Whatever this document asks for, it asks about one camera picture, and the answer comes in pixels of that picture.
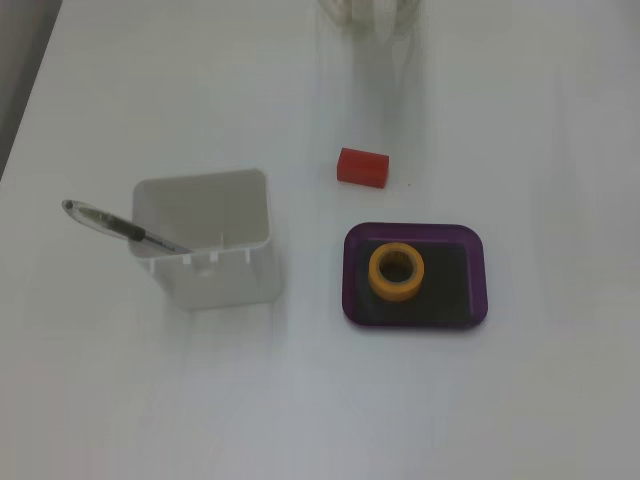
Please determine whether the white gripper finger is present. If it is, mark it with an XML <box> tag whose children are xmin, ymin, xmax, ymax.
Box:
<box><xmin>318</xmin><ymin>0</ymin><xmax>352</xmax><ymax>26</ymax></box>
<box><xmin>392</xmin><ymin>0</ymin><xmax>424</xmax><ymax>35</ymax></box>

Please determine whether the yellow tape roll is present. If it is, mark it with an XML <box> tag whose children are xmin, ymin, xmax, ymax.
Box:
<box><xmin>368</xmin><ymin>242</ymin><xmax>425</xmax><ymax>303</ymax></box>

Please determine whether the white plastic pen holder box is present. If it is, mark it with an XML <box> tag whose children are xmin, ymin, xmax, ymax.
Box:
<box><xmin>131</xmin><ymin>168</ymin><xmax>282</xmax><ymax>312</ymax></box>

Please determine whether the red rectangular block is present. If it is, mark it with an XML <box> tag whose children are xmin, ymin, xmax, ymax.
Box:
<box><xmin>335</xmin><ymin>146</ymin><xmax>390</xmax><ymax>191</ymax></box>

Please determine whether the purple metal tray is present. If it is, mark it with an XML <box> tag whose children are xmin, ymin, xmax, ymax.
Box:
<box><xmin>341</xmin><ymin>221</ymin><xmax>490</xmax><ymax>332</ymax></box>

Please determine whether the black ballpoint pen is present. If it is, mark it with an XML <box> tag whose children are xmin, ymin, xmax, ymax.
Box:
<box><xmin>61</xmin><ymin>199</ymin><xmax>194</xmax><ymax>255</ymax></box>

